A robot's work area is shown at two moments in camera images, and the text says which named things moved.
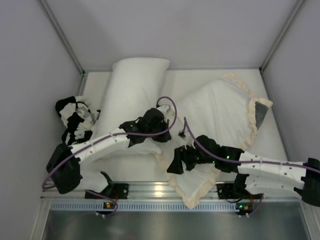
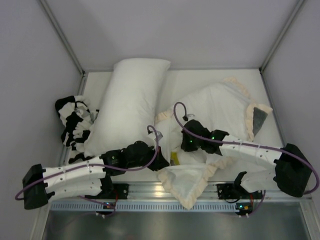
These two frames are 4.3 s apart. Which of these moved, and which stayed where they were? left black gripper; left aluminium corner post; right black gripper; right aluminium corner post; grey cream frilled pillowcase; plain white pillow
Moved: right black gripper; left black gripper
Stayed: right aluminium corner post; plain white pillow; left aluminium corner post; grey cream frilled pillowcase
